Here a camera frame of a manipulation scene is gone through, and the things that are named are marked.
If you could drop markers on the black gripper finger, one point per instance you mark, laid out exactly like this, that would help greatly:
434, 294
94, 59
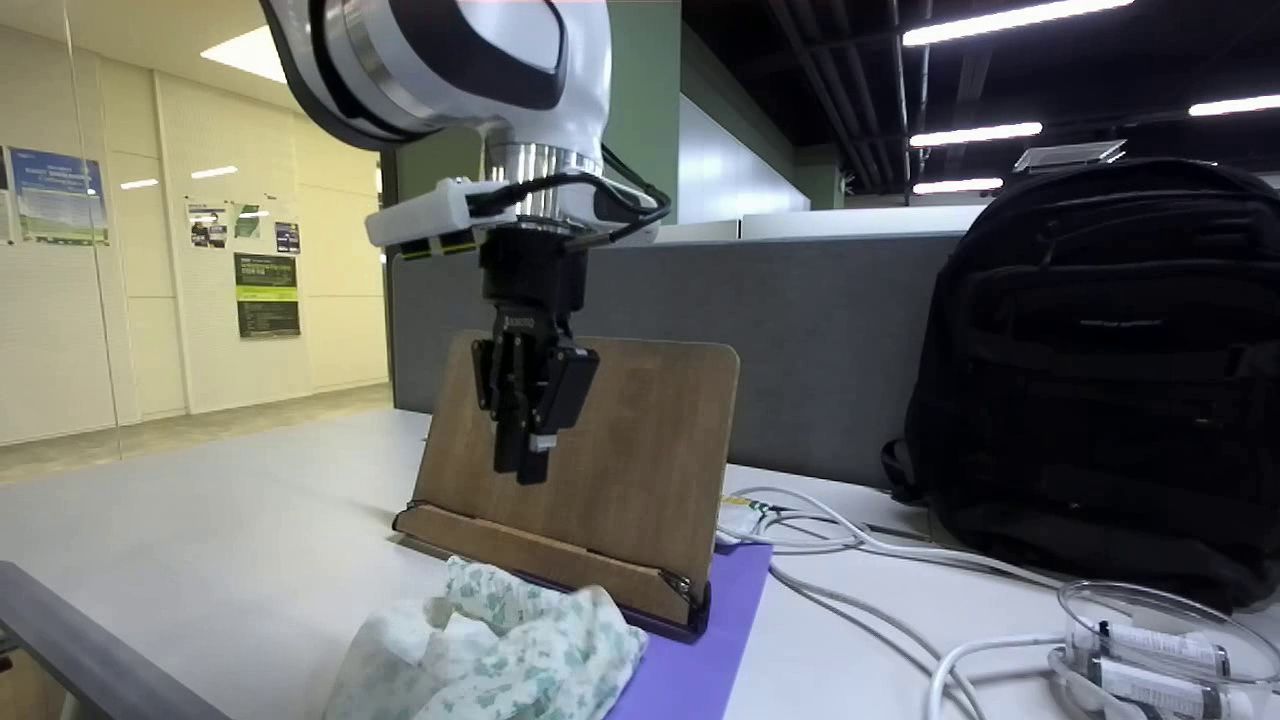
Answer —
563, 392
503, 385

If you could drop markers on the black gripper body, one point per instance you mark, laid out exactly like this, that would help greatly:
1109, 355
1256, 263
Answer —
532, 273

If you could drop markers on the white cloth with green flowers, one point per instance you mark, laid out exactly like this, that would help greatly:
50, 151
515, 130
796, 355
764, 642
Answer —
505, 652

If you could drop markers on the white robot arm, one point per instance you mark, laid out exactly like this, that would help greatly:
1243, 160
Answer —
426, 66

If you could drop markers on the wooden book stand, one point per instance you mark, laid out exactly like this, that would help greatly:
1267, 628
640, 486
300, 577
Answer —
625, 454

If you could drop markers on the green pillar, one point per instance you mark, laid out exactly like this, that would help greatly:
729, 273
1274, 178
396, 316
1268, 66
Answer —
646, 104

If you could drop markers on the grey partition panel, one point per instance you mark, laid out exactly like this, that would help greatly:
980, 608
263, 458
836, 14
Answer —
803, 361

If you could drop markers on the black page clip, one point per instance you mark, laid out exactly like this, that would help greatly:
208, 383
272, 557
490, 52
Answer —
691, 602

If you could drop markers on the purple mat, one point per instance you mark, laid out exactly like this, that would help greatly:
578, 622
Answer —
707, 624

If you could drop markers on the square ceiling light panel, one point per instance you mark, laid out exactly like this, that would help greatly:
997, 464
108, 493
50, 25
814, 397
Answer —
250, 52

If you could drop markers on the long ceiling light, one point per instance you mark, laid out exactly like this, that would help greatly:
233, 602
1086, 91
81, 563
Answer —
1013, 20
1235, 104
979, 133
958, 185

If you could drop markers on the black backpack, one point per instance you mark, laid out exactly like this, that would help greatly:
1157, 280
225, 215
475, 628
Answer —
1106, 385

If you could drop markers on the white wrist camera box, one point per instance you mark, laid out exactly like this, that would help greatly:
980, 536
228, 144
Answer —
441, 215

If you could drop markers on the small wall notice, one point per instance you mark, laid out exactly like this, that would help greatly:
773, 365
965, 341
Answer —
250, 221
205, 227
284, 236

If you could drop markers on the green and black wall poster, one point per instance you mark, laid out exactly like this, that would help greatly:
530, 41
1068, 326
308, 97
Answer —
267, 297

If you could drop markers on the blue wall poster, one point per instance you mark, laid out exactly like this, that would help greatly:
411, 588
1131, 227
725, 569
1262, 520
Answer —
59, 196

